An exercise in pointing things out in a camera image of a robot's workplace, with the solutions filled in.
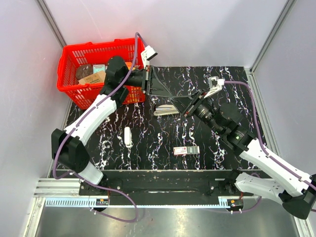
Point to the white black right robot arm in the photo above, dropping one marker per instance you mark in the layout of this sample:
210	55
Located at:
292	188

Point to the staple box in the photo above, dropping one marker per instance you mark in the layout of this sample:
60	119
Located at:
188	150

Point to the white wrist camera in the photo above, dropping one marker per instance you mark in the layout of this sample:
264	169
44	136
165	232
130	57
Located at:
215	85
147	54

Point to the brown cardboard box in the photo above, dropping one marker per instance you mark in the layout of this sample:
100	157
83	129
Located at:
98	77

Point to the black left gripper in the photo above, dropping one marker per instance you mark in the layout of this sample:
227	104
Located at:
156	87

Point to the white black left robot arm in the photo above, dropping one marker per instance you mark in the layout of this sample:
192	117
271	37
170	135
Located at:
68	145

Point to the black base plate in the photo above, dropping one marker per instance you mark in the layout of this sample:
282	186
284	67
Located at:
204	182

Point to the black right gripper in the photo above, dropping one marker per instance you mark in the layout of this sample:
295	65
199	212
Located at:
182	102

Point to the red plastic basket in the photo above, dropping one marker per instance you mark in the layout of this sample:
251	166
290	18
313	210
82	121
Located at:
96	54

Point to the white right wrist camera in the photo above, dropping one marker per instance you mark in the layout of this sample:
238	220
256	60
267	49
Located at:
215	85

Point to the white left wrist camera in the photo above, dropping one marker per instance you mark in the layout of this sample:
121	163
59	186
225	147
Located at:
147	54

